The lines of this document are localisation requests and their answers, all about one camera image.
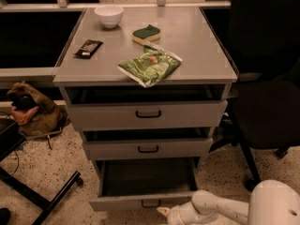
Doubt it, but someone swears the cream foam-padded gripper finger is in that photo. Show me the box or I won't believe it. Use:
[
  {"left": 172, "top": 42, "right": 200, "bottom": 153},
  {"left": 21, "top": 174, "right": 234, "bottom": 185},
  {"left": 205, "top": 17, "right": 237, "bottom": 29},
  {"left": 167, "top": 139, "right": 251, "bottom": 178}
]
[{"left": 157, "top": 207, "right": 171, "bottom": 218}]

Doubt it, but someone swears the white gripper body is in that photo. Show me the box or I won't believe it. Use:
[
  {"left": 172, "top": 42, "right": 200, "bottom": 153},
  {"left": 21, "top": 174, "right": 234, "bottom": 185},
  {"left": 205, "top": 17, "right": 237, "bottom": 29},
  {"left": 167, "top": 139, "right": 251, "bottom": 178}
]
[{"left": 167, "top": 202, "right": 216, "bottom": 225}]

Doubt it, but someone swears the grey bottom drawer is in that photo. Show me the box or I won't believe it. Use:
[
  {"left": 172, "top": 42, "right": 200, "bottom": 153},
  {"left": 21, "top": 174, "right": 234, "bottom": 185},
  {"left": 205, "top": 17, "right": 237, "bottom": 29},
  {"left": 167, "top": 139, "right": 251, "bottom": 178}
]
[{"left": 90, "top": 157, "right": 198, "bottom": 211}]

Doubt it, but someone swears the grey drawer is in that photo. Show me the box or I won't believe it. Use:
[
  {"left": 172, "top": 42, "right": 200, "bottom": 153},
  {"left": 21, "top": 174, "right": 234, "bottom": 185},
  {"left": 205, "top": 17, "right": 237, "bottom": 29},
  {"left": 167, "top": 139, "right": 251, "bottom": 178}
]
[
  {"left": 66, "top": 85, "right": 227, "bottom": 131},
  {"left": 80, "top": 127, "right": 213, "bottom": 160},
  {"left": 90, "top": 157, "right": 198, "bottom": 211}
]

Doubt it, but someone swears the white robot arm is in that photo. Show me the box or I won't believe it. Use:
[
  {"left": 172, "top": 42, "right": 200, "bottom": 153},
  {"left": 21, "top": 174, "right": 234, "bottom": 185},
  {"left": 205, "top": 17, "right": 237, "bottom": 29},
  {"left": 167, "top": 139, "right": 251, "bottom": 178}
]
[{"left": 157, "top": 180, "right": 300, "bottom": 225}]

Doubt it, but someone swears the grey middle drawer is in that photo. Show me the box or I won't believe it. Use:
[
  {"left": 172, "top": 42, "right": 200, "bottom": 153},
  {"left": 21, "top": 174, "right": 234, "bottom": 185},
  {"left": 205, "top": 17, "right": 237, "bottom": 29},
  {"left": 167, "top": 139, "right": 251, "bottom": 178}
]
[{"left": 80, "top": 127, "right": 213, "bottom": 160}]

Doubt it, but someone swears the grey top drawer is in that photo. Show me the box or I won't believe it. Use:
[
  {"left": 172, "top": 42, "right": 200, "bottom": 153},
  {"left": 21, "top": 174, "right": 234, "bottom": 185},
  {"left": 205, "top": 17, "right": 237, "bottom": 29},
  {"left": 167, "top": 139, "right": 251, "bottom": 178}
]
[{"left": 66, "top": 85, "right": 227, "bottom": 131}]

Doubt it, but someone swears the grey drawer cabinet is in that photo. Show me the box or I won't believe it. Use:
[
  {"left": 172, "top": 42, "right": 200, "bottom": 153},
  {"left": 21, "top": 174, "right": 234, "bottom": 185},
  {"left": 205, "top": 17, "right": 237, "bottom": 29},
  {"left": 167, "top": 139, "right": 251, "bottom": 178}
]
[{"left": 52, "top": 5, "right": 240, "bottom": 173}]

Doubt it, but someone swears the green chips bag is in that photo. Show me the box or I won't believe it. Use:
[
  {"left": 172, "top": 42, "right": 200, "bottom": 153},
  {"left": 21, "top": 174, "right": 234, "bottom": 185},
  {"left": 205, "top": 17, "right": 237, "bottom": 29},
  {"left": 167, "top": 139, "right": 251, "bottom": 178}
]
[{"left": 118, "top": 42, "right": 182, "bottom": 88}]

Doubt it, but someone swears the brown backpack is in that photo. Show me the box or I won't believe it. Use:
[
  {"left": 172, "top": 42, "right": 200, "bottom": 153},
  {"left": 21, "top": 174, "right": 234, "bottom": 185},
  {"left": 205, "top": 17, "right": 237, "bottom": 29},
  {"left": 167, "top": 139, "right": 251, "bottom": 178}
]
[{"left": 7, "top": 82, "right": 69, "bottom": 147}]

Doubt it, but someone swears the black rolling stand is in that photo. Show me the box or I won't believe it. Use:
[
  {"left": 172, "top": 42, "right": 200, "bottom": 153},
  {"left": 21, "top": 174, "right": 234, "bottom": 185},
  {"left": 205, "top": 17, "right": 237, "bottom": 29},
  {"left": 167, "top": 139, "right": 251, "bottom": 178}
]
[{"left": 0, "top": 118, "right": 84, "bottom": 225}]

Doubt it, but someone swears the green yellow sponge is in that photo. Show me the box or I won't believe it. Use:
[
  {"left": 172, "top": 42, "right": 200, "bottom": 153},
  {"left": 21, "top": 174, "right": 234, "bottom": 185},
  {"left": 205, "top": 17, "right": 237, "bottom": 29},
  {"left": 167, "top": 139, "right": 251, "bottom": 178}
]
[{"left": 132, "top": 24, "right": 160, "bottom": 45}]

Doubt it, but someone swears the black snack bar wrapper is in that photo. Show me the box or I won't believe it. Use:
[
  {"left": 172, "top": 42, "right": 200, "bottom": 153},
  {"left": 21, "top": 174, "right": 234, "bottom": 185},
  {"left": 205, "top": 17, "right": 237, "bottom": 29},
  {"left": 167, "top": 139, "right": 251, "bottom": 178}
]
[{"left": 74, "top": 39, "right": 103, "bottom": 59}]

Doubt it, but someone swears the white ceramic bowl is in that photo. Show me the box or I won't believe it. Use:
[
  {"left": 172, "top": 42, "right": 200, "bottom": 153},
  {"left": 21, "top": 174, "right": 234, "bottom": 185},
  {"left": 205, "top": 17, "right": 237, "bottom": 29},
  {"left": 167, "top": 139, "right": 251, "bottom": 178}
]
[{"left": 95, "top": 5, "right": 124, "bottom": 28}]

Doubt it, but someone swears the black office chair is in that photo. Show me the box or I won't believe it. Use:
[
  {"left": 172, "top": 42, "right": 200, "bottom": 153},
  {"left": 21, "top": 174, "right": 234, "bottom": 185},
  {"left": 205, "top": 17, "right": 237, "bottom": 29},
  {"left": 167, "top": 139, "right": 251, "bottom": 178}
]
[{"left": 211, "top": 0, "right": 300, "bottom": 191}]

